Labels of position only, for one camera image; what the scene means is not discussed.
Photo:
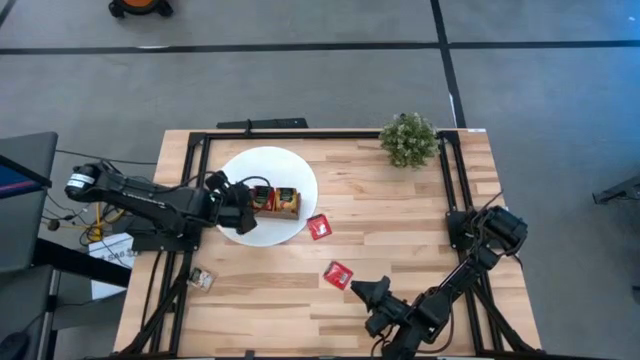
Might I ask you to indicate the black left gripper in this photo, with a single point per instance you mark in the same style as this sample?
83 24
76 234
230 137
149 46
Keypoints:
235 207

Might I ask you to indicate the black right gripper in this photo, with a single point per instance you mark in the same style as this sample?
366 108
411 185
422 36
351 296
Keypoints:
387 315

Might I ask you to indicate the wooden tea box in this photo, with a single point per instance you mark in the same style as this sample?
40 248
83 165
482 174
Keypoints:
287 214

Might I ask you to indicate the red tea bag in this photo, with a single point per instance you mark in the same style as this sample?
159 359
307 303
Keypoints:
338 275
319 226
263 198

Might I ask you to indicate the white round plate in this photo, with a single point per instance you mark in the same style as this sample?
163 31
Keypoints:
280 165

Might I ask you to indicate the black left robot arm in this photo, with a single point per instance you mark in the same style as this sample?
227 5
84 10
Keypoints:
150 200

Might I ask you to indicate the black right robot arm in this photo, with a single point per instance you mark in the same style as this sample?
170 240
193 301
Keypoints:
465 280

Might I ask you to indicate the orange tea bag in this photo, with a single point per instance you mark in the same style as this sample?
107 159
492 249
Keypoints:
287 199

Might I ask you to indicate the beige and green tea bag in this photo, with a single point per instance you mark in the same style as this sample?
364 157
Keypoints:
202 279

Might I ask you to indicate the black bar device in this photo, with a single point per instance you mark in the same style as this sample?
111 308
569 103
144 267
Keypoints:
270 123

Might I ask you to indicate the white printed box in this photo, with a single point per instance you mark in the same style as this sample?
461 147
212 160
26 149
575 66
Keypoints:
112 255

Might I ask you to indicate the green potted plant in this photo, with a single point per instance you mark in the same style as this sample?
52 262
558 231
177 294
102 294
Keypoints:
409 141

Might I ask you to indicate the black beam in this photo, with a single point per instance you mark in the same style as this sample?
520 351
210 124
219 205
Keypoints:
80 262

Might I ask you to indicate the white sticker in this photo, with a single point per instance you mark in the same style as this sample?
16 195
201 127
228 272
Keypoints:
476 130

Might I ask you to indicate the orange and black round base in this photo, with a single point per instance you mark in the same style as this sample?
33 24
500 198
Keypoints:
140 4

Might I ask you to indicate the blue screen monitor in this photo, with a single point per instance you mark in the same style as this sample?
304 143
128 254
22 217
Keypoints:
12 182

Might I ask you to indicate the grey desk surface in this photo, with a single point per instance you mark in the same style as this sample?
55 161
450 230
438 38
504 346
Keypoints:
25 315

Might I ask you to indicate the grey equipment block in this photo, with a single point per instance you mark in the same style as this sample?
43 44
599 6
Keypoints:
625 190

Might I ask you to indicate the black round object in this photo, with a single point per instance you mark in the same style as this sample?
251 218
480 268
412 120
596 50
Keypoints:
12 347

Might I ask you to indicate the black table bracket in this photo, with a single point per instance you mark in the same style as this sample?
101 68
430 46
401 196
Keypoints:
249 353
385 354

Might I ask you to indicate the black aluminium table frame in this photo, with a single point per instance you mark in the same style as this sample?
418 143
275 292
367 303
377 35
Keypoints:
320 135

